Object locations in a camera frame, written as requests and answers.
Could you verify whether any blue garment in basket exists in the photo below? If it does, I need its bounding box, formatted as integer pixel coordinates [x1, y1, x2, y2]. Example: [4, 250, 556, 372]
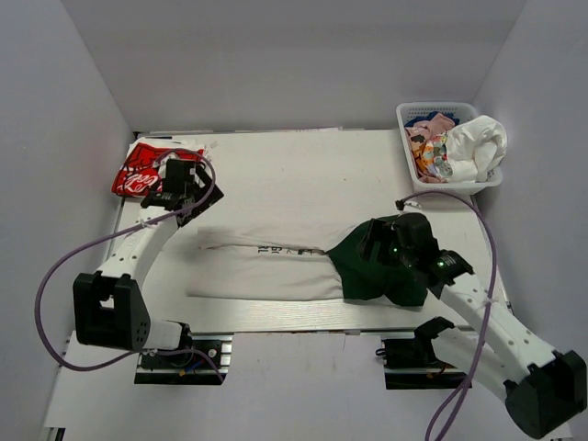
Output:
[427, 111, 460, 126]

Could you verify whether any white plastic basket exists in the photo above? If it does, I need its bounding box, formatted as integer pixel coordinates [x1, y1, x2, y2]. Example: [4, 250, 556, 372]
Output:
[396, 102, 503, 196]

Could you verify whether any white green Charlie Brown t-shirt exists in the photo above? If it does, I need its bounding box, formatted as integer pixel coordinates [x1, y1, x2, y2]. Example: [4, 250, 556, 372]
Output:
[186, 220, 427, 308]

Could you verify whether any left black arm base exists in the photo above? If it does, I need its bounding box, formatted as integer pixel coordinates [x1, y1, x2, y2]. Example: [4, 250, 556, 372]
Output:
[134, 334, 233, 386]

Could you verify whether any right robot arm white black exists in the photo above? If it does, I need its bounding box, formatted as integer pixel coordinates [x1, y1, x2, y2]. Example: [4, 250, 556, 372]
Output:
[359, 213, 587, 439]

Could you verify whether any white colourful print t-shirt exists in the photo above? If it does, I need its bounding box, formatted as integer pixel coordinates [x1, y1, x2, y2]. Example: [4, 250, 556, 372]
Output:
[436, 115, 507, 184]

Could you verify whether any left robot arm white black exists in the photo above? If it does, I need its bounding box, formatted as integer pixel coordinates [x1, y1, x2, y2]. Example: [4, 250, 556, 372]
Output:
[73, 158, 223, 352]

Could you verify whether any pink orange print t-shirt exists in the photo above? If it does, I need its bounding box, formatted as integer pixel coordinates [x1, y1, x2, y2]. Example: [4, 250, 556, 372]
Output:
[404, 115, 456, 183]

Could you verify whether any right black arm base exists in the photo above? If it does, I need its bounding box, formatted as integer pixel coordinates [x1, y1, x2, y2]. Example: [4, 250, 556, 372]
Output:
[376, 335, 466, 390]

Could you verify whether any folded red white t-shirt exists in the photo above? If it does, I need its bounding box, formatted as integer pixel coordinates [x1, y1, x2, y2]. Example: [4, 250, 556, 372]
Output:
[111, 137, 209, 198]

